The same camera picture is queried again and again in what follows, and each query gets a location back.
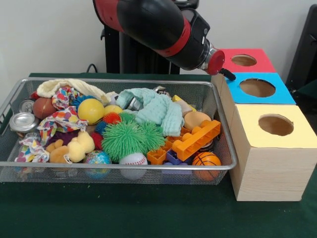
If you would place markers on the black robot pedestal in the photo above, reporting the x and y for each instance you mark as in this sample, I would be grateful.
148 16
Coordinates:
114 57

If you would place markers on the large yellow ball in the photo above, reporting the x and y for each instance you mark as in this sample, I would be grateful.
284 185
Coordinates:
91 111

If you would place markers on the dark green table cloth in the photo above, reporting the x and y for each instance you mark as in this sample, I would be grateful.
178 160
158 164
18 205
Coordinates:
148 213
309 93

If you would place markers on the wooden box with three holes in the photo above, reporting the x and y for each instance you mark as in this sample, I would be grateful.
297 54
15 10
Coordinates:
272 173

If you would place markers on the globe print ball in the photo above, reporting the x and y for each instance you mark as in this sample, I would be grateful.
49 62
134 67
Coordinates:
97 157

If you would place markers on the orange toy brick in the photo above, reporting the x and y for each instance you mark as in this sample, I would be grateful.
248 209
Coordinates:
196 138

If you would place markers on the mint green cloth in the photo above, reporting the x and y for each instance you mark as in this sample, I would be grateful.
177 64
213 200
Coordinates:
158 111

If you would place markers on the cream cloth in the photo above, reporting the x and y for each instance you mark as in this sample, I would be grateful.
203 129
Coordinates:
74 85

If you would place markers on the orange mini basketball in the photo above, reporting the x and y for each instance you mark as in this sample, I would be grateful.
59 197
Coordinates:
206 158

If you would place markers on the colourful dotted cloth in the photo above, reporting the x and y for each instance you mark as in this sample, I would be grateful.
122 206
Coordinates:
63 121

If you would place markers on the white baseball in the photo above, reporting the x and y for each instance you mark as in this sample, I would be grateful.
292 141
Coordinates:
133 161

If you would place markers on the green spiky ball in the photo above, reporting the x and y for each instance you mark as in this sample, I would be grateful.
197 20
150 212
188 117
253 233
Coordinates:
121 140

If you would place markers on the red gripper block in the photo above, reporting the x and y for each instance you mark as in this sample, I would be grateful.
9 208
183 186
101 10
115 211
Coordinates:
216 62

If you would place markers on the black chair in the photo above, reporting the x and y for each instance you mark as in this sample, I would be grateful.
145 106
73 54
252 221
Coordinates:
304 49

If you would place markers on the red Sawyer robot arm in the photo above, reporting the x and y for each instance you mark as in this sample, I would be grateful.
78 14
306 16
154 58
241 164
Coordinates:
148 22

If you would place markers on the yellow plush duck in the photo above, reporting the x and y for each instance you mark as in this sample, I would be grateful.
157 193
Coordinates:
80 146

